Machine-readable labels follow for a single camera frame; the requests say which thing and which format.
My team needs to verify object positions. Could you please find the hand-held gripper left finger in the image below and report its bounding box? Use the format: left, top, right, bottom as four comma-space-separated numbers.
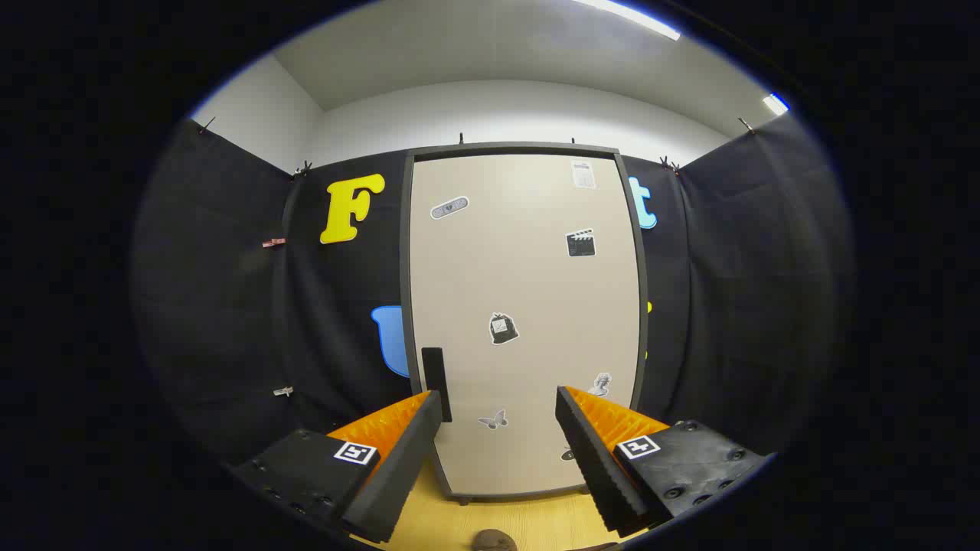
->
228, 390, 445, 544

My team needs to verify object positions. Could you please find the black door handle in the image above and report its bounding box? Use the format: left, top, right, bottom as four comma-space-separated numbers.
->
422, 347, 452, 423

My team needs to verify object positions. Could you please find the long ceiling light strip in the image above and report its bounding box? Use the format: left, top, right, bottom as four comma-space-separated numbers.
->
570, 0, 682, 41

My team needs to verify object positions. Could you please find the black backdrop cloth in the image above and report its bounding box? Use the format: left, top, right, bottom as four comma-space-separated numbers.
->
130, 111, 854, 468

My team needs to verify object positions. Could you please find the grey shoe cabinet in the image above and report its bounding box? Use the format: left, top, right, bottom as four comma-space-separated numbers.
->
398, 142, 650, 506

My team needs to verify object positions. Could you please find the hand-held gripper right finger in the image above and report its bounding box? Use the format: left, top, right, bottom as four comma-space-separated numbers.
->
555, 386, 773, 538

